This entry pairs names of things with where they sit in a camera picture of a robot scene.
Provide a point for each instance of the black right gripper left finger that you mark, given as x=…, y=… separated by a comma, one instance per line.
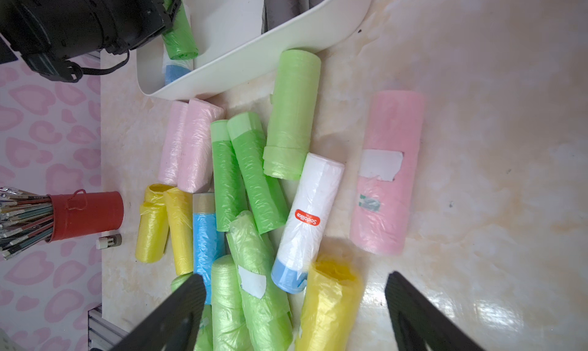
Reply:
x=174, y=325

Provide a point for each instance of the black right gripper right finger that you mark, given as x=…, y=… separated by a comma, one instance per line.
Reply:
x=417, y=323

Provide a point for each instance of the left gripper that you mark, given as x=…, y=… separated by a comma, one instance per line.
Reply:
x=49, y=34

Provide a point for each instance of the bright green roll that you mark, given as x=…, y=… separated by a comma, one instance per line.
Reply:
x=179, y=40

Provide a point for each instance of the pink roll with white label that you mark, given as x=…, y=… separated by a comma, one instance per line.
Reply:
x=387, y=172

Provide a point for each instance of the light green roll front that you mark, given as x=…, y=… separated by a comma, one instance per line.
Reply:
x=229, y=327

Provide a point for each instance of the large yellow roll front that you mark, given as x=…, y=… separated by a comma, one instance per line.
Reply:
x=330, y=307

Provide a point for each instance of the blue trash bag roll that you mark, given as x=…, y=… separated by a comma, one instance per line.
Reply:
x=208, y=243

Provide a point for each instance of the yellow trash bag roll outer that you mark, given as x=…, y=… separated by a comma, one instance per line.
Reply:
x=153, y=225

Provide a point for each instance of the yellow trash bag roll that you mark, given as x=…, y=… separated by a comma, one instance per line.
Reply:
x=153, y=225
x=180, y=219

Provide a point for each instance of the light green crumpled roll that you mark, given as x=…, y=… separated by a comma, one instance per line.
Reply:
x=265, y=306

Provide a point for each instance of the yellow trash bag roll inner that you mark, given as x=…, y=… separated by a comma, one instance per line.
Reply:
x=180, y=219

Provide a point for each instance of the green trash bag roll left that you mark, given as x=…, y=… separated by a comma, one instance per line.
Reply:
x=229, y=189

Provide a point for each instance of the green trash bag roll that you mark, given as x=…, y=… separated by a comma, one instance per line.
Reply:
x=229, y=189
x=266, y=198

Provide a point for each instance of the white roll with blue end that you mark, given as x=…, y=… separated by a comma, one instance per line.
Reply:
x=306, y=222

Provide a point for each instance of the pink trash bag roll right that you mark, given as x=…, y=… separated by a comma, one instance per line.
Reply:
x=196, y=167

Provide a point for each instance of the pink trash bag roll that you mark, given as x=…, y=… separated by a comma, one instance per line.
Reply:
x=172, y=147
x=196, y=167

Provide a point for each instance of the pink trash bag roll left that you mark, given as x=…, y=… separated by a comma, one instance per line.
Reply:
x=172, y=147

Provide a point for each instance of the green trash bag roll right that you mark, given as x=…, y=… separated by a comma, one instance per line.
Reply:
x=266, y=198

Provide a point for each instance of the white plastic storage box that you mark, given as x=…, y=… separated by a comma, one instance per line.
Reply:
x=233, y=49

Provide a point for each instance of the light green roll near box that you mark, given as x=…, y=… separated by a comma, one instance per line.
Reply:
x=290, y=124

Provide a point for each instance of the red pen holder cup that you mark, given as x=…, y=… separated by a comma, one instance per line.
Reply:
x=83, y=214

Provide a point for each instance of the bundle of pens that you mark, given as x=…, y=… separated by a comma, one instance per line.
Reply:
x=26, y=220

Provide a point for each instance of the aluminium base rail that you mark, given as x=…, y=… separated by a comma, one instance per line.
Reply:
x=102, y=335

